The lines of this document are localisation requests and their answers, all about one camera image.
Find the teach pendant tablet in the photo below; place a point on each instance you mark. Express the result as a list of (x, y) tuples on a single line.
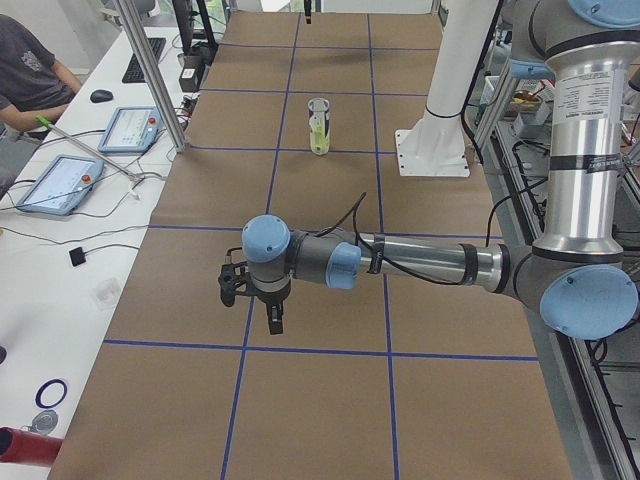
[(63, 186), (131, 130)]

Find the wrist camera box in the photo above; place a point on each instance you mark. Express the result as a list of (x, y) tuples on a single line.
[(233, 282)]

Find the small black square pad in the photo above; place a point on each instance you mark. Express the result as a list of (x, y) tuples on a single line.
[(77, 256)]

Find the metal rod green handle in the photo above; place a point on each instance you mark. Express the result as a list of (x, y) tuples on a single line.
[(86, 148)]

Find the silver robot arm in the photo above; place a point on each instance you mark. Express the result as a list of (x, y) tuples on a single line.
[(572, 275)]

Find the aluminium frame post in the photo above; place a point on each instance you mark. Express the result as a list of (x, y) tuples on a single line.
[(136, 35)]

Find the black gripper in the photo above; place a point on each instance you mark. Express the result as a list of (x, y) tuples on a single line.
[(272, 300)]

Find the black computer monitor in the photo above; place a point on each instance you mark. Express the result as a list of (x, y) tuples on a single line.
[(185, 15)]

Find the red cardboard tube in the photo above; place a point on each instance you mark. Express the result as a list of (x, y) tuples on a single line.
[(27, 448)]

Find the black box with label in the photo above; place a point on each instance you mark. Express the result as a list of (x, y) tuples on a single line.
[(191, 73)]

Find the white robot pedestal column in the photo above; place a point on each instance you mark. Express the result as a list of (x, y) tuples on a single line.
[(435, 145)]

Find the near teach pendant tablet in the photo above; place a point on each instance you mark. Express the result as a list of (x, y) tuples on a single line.
[(63, 186)]

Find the clear tennis ball tube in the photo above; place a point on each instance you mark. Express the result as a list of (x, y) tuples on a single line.
[(319, 125)]

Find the far teach pendant tablet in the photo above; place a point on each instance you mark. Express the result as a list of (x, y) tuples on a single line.
[(131, 130)]

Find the black computer mouse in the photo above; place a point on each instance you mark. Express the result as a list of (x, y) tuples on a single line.
[(101, 96)]

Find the seated person grey shirt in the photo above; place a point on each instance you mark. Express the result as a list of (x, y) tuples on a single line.
[(34, 83)]

